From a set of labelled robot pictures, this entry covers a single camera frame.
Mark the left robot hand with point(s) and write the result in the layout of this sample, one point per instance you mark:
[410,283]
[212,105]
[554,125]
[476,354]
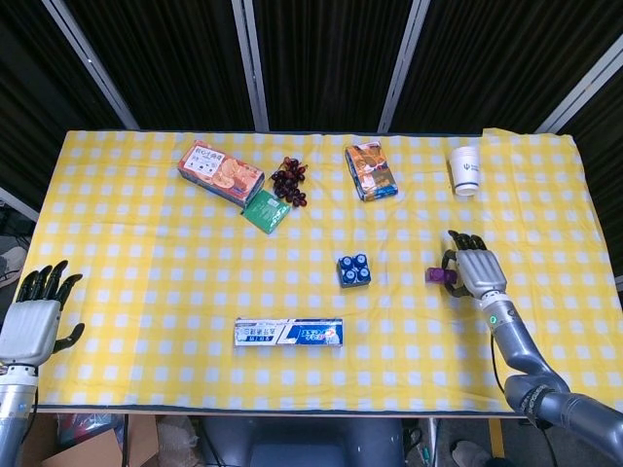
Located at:
[29,331]

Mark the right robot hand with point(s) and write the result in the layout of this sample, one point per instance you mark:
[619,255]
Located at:
[479,272]

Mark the purple toy block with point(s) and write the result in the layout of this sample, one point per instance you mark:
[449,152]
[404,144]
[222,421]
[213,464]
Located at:
[438,276]

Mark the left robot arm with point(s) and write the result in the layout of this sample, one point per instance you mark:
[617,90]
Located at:
[14,413]

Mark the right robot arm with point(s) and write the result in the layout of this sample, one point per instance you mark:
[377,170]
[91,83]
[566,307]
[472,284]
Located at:
[535,370]

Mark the blue 2x2 toy brick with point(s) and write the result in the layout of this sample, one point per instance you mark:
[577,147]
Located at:
[355,270]

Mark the white paper cup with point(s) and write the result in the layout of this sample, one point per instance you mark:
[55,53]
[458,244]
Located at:
[465,170]

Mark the cardboard box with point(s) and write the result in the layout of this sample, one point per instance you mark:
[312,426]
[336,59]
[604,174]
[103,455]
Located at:
[97,445]

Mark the orange and blue snack box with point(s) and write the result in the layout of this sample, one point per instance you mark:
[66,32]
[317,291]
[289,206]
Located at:
[371,171]

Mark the yellow checkered tablecloth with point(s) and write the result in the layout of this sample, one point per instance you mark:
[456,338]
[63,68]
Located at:
[311,311]

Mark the toothpaste box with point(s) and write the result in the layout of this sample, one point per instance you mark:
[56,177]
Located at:
[289,333]

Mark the bunch of dark grapes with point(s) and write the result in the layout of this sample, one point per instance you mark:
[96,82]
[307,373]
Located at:
[288,182]

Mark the green gum box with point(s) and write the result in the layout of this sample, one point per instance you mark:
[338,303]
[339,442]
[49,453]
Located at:
[267,210]

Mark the dark blue chair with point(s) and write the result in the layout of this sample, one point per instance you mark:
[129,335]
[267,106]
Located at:
[304,442]

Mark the orange biscuit box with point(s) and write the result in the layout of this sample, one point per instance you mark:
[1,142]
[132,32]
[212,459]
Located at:
[220,171]

